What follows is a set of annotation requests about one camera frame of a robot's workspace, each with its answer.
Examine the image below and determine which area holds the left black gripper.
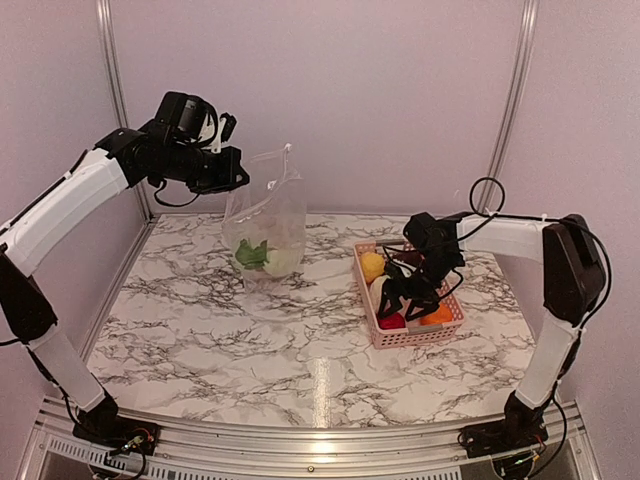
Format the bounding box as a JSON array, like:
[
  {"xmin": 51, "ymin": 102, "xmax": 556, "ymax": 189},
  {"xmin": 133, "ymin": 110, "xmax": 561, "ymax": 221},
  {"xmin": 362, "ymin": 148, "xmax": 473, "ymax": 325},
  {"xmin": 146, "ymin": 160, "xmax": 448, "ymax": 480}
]
[{"xmin": 152, "ymin": 140, "xmax": 249, "ymax": 194}]

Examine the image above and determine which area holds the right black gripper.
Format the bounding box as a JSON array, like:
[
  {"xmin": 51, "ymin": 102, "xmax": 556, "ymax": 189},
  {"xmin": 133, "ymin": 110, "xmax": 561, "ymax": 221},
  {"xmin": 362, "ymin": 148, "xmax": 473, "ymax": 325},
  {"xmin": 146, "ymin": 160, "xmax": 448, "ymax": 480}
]
[{"xmin": 377, "ymin": 251, "xmax": 460, "ymax": 321}]

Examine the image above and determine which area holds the dark red fuzzy fruit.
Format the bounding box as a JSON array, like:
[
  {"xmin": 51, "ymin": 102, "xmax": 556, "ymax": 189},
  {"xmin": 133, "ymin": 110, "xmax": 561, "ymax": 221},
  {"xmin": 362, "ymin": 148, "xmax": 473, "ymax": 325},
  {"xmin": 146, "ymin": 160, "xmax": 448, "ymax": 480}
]
[{"xmin": 377, "ymin": 312, "xmax": 405, "ymax": 330}]

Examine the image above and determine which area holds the pink perforated plastic basket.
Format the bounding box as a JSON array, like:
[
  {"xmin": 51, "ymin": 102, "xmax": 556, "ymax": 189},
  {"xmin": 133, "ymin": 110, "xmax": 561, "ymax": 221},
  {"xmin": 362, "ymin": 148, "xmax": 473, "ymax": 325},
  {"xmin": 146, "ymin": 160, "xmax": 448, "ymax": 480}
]
[{"xmin": 353, "ymin": 240, "xmax": 465, "ymax": 350}]

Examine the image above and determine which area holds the clear zip top bag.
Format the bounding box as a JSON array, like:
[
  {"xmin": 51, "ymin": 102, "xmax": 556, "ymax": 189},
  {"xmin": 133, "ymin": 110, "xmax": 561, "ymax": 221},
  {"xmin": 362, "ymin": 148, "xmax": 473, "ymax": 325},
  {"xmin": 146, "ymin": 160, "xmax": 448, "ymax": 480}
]
[{"xmin": 222, "ymin": 143, "xmax": 307, "ymax": 293}]

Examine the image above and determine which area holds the white radish with leaves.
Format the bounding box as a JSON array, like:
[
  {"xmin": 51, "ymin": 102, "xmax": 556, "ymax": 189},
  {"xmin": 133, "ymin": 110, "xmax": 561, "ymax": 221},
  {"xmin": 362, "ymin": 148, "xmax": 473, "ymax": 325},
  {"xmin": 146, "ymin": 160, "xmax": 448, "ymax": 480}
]
[{"xmin": 234, "ymin": 239, "xmax": 297, "ymax": 278}]

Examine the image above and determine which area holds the red apple toy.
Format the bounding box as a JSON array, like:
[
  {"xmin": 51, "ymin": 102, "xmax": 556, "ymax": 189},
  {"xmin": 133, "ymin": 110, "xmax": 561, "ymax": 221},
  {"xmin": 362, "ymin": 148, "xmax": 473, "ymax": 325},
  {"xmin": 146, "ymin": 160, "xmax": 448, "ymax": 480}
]
[{"xmin": 244, "ymin": 269, "xmax": 273, "ymax": 283}]

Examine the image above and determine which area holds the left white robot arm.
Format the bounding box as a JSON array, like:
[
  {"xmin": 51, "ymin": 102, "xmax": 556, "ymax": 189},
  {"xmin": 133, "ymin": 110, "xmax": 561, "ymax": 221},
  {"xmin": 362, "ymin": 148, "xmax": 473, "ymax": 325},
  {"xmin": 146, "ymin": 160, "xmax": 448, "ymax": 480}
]
[{"xmin": 1, "ymin": 129, "xmax": 249, "ymax": 445}]

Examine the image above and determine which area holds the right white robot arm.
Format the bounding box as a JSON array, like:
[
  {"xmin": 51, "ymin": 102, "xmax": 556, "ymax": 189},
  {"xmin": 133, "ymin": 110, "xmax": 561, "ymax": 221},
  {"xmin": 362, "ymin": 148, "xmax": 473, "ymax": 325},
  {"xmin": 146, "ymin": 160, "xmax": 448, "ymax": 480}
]
[{"xmin": 376, "ymin": 212, "xmax": 607, "ymax": 411}]

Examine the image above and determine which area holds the white radish upper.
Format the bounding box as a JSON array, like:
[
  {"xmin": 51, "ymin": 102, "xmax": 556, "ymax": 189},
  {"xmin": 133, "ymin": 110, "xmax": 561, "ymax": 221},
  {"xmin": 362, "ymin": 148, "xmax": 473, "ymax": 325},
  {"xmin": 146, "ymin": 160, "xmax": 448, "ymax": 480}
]
[{"xmin": 369, "ymin": 275, "xmax": 389, "ymax": 314}]

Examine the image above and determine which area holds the orange tangerine toy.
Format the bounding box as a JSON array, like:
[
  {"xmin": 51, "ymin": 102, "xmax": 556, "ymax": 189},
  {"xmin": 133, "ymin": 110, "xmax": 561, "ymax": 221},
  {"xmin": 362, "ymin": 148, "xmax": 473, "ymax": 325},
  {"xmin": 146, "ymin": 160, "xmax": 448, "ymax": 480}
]
[{"xmin": 419, "ymin": 304, "xmax": 454, "ymax": 326}]

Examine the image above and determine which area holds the dark maroon eggplant toy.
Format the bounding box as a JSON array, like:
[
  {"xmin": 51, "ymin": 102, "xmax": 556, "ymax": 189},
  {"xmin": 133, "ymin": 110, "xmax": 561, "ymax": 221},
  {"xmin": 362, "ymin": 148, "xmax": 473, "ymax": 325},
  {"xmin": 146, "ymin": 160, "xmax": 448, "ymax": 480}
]
[{"xmin": 394, "ymin": 250, "xmax": 423, "ymax": 267}]

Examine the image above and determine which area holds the yellow lemon toy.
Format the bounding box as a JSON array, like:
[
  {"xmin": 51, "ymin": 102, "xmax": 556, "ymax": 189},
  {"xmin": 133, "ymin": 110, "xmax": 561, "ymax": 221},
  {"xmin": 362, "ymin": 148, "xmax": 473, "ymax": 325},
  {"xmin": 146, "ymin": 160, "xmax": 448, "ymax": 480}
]
[{"xmin": 360, "ymin": 251, "xmax": 386, "ymax": 284}]

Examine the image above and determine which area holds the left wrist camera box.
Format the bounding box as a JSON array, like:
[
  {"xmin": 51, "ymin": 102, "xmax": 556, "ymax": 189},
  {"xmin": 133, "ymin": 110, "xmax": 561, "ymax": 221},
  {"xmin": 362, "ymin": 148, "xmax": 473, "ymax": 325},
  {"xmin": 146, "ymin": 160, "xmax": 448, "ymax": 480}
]
[{"xmin": 148, "ymin": 91, "xmax": 237, "ymax": 153}]

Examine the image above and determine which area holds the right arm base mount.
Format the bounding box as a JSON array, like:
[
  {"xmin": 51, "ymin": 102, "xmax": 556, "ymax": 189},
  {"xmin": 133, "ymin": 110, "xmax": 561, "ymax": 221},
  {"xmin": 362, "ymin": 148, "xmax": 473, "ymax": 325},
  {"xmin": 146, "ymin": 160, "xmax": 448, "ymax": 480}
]
[{"xmin": 457, "ymin": 393, "xmax": 548, "ymax": 458}]

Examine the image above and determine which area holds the left aluminium frame post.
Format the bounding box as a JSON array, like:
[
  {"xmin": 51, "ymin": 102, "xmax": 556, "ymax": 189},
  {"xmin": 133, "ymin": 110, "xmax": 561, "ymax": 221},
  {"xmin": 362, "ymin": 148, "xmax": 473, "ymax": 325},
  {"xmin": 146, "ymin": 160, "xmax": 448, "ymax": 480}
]
[{"xmin": 94, "ymin": 0, "xmax": 154, "ymax": 221}]

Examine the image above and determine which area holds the aluminium frame post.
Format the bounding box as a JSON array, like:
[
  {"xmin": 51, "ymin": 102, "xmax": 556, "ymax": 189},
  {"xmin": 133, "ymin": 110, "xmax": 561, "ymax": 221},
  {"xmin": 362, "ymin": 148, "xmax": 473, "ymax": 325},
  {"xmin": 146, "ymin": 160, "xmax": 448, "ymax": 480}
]
[
  {"xmin": 482, "ymin": 0, "xmax": 540, "ymax": 189},
  {"xmin": 94, "ymin": 0, "xmax": 154, "ymax": 221}
]

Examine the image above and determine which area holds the front aluminium rail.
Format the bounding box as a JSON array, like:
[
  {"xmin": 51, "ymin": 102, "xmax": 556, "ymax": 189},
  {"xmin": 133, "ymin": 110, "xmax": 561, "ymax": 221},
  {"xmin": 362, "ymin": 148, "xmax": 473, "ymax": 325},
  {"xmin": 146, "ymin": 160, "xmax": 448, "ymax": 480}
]
[{"xmin": 29, "ymin": 394, "xmax": 596, "ymax": 480}]

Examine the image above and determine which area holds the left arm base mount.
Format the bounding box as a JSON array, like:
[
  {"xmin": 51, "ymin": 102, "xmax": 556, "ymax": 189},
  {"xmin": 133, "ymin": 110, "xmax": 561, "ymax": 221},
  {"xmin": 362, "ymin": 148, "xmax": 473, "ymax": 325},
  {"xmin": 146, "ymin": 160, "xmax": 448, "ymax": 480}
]
[{"xmin": 73, "ymin": 393, "xmax": 160, "ymax": 455}]

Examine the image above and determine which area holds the right aluminium frame post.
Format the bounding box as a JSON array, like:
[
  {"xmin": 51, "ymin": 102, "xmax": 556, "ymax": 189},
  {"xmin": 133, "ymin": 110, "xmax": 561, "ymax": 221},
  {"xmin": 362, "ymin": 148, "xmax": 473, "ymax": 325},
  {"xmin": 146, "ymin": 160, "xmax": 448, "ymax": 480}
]
[{"xmin": 482, "ymin": 0, "xmax": 540, "ymax": 189}]

